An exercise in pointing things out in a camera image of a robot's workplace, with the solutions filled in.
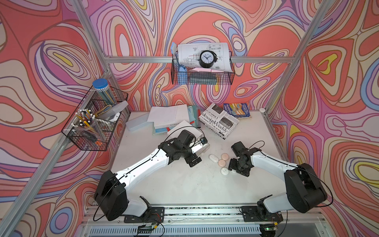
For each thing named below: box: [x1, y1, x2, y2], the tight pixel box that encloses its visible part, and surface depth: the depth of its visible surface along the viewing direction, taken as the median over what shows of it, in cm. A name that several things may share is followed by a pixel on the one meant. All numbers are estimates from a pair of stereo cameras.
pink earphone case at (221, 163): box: [217, 159, 227, 168], surface depth 92 cm
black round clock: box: [197, 50, 219, 69], surface depth 81 cm
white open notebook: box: [147, 104, 190, 129], surface depth 112 cm
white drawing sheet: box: [177, 42, 233, 73], surface depth 86 cm
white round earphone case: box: [220, 166, 229, 176], surface depth 88 cm
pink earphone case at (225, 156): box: [221, 153, 230, 161], surface depth 95 cm
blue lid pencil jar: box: [92, 78, 117, 107], surface depth 74 cm
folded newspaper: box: [198, 102, 240, 140], surface depth 107 cm
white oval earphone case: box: [208, 153, 219, 163], surface depth 94 cm
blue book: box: [223, 102, 251, 119], surface depth 117 cm
